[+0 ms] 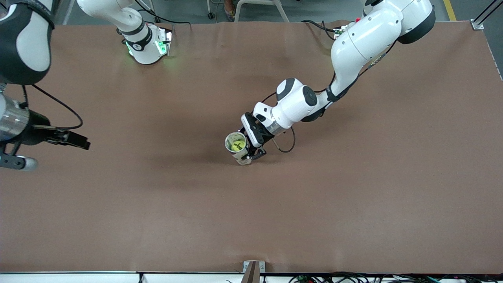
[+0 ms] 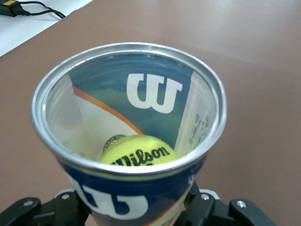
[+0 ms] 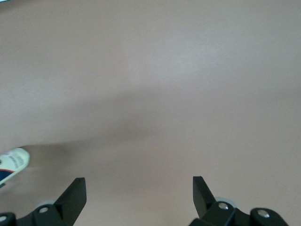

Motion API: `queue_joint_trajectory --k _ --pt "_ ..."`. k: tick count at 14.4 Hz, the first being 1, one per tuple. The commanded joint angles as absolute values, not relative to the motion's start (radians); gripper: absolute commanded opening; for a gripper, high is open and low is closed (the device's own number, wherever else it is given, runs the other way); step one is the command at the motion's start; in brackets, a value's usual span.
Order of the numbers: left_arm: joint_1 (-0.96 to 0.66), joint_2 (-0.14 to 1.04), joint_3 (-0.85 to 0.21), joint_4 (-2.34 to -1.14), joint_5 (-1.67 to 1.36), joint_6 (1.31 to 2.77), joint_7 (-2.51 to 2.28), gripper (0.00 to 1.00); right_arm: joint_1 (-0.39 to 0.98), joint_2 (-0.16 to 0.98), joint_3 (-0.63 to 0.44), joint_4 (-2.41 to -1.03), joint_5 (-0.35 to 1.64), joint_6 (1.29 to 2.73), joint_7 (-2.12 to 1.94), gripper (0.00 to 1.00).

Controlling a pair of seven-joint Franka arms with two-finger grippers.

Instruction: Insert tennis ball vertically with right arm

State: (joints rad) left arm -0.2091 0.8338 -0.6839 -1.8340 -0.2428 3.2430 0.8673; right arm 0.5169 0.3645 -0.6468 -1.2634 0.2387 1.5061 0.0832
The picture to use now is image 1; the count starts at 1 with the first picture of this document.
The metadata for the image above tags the white blue tennis ball can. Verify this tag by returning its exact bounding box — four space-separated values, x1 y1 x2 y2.
224 131 253 166

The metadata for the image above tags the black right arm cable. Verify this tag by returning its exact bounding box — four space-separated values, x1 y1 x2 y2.
22 83 84 130

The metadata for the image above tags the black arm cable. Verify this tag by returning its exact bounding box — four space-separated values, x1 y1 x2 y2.
260 91 296 154
22 83 84 130

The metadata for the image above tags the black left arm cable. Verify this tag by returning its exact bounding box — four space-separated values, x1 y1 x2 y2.
260 91 296 154

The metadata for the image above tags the brown camera post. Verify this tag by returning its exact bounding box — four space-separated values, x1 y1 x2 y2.
240 263 261 283

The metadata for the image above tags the black base cable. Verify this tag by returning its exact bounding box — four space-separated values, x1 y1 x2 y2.
302 20 339 42
134 0 192 30

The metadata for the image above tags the white stool frame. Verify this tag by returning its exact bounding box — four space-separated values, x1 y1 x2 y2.
234 0 290 23

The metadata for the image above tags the white table edge rail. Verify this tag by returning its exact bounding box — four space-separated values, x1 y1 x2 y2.
0 270 503 283

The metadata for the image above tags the aluminium frame profile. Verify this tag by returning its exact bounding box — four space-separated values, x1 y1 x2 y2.
472 0 503 31

